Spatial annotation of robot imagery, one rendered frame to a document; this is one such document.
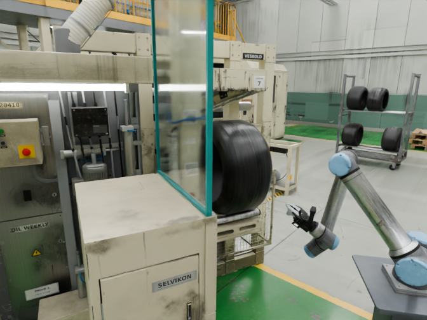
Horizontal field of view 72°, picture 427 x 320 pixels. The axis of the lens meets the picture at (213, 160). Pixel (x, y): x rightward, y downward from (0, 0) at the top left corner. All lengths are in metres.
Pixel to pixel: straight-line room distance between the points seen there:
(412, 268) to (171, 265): 1.20
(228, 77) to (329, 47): 11.67
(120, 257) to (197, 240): 0.24
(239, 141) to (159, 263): 0.87
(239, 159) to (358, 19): 12.05
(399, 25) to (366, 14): 1.20
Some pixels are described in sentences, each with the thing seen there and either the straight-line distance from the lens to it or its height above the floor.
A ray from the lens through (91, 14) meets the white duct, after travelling 1.79.
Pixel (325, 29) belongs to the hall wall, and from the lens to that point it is 13.73.
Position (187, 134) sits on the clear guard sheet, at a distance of 1.04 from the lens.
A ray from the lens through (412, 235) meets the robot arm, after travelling 1.94.
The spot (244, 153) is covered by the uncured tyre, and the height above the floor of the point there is 1.32.
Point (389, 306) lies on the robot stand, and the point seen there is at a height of 0.60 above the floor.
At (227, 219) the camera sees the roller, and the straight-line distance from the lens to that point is 1.79.
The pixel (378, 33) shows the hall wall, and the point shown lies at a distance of 13.09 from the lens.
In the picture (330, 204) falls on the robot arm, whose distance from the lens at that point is 1.95.
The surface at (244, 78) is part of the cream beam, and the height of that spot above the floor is 1.72.
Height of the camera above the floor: 1.68
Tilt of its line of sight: 14 degrees down
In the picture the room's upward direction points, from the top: 1 degrees clockwise
